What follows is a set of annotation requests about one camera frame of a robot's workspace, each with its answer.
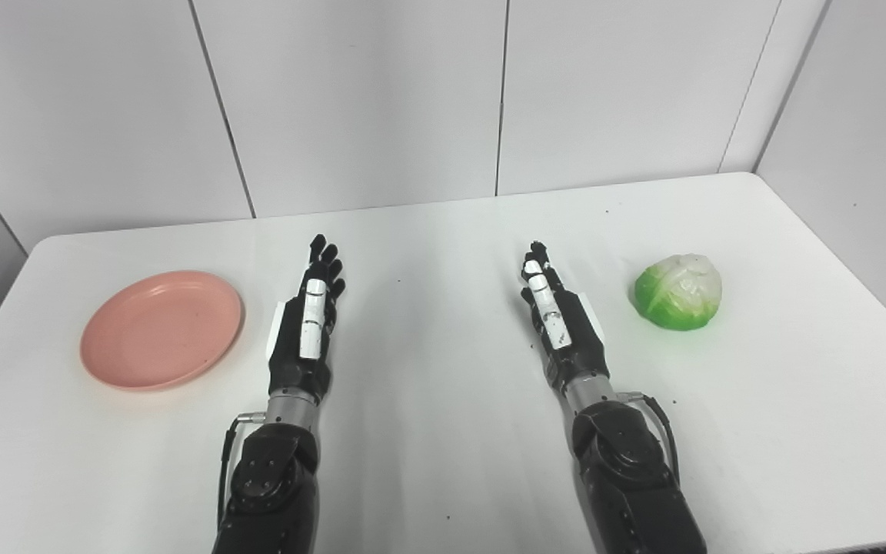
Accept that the green white toy cabbage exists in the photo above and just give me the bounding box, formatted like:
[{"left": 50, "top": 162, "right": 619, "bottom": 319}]
[{"left": 634, "top": 253, "right": 723, "bottom": 332}]

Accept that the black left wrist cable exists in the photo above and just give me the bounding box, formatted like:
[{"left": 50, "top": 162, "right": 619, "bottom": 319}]
[{"left": 216, "top": 413, "right": 267, "bottom": 532}]

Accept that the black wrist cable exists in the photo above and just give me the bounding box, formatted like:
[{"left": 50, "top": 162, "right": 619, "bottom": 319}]
[
  {"left": 216, "top": 413, "right": 267, "bottom": 532},
  {"left": 618, "top": 392, "right": 681, "bottom": 486}
]

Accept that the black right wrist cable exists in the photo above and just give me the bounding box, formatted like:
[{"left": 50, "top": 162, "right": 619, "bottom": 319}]
[{"left": 618, "top": 392, "right": 681, "bottom": 486}]

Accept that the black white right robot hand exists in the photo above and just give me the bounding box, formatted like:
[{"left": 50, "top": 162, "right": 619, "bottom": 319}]
[{"left": 520, "top": 241, "right": 611, "bottom": 395}]

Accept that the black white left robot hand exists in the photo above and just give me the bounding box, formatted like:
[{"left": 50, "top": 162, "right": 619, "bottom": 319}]
[{"left": 267, "top": 235, "right": 347, "bottom": 405}]

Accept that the pink plate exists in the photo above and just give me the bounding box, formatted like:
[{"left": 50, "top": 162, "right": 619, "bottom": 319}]
[{"left": 79, "top": 270, "right": 245, "bottom": 392}]

